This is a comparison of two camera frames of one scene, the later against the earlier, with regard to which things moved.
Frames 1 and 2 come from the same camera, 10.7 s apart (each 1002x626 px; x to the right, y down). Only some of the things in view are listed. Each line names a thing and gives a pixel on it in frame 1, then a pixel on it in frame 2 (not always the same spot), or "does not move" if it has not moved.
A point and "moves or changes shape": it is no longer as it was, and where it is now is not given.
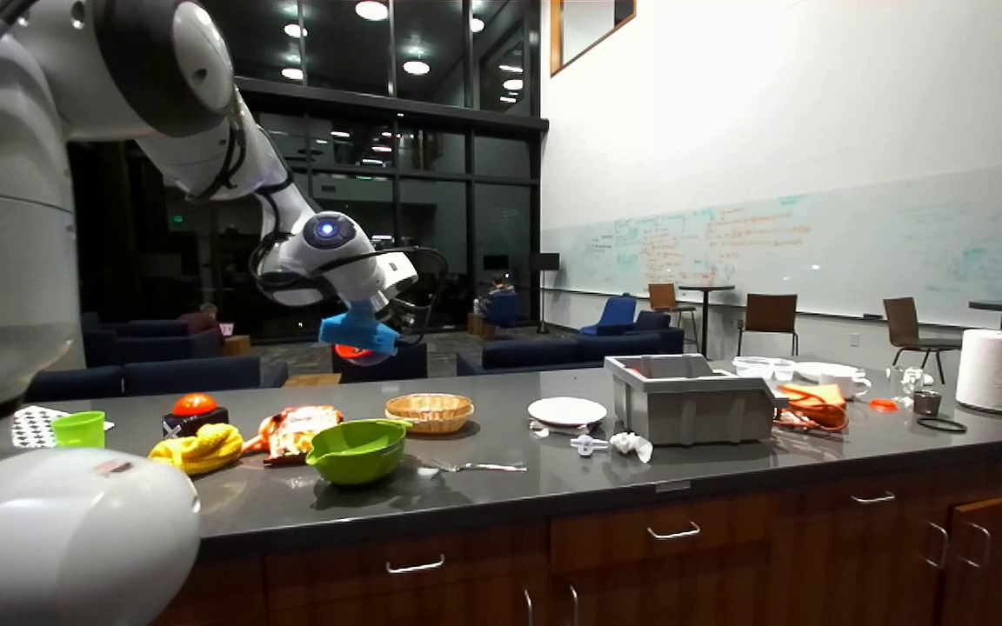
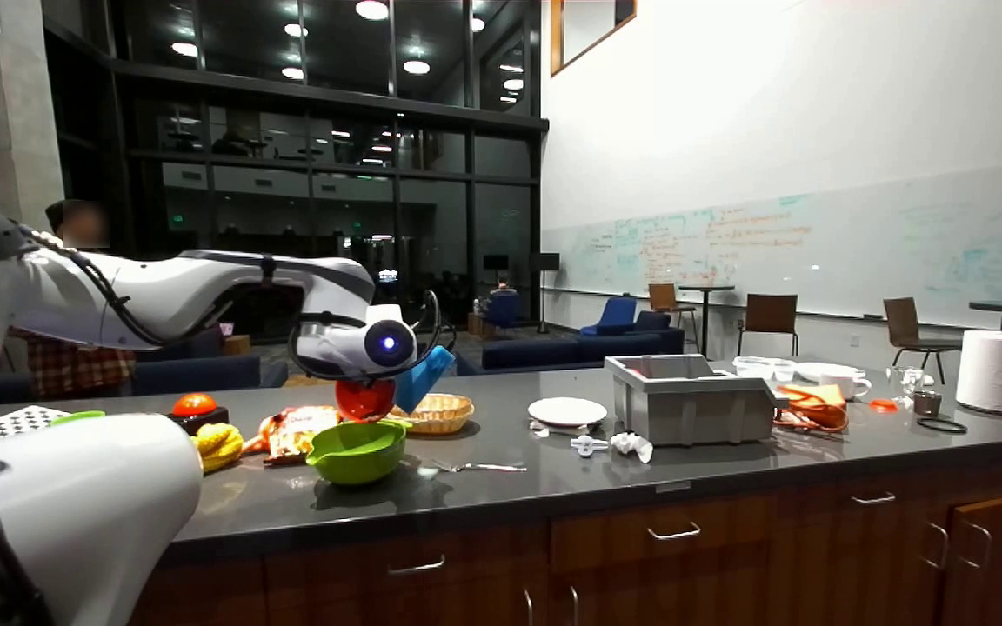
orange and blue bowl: [354, 354] moves or changes shape
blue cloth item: [363, 329] to [421, 378]
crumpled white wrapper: [634, 444] does not move
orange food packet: [812, 407] does not move
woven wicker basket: [431, 412] does not move
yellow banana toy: [200, 455] does not move
